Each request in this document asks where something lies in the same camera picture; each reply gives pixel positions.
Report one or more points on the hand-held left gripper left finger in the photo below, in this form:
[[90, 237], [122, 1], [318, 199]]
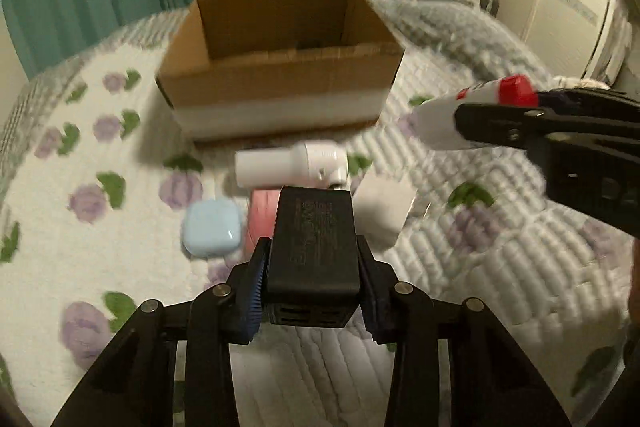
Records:
[[253, 287]]

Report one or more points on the white bottle with red cap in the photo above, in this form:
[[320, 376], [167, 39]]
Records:
[[465, 112]]

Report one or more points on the light blue earbud case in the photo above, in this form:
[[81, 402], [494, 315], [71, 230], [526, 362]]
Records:
[[211, 229]]

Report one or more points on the cardboard box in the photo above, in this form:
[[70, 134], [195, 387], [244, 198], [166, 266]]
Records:
[[280, 67]]

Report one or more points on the pink box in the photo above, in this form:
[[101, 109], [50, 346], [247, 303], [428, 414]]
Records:
[[261, 222]]

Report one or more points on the grey checked blanket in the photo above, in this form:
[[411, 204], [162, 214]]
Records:
[[465, 37]]

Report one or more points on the white square box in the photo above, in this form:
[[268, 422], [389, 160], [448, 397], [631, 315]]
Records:
[[382, 212]]

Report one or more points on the floral quilted blanket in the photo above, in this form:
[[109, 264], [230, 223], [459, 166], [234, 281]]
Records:
[[150, 207]]

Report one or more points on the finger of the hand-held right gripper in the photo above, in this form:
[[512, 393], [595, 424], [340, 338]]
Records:
[[500, 122]]

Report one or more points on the black power adapter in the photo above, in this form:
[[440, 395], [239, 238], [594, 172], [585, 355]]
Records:
[[311, 252]]

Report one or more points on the white cylindrical device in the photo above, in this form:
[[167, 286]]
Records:
[[290, 164]]

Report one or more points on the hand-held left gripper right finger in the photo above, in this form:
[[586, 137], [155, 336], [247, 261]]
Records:
[[372, 292]]

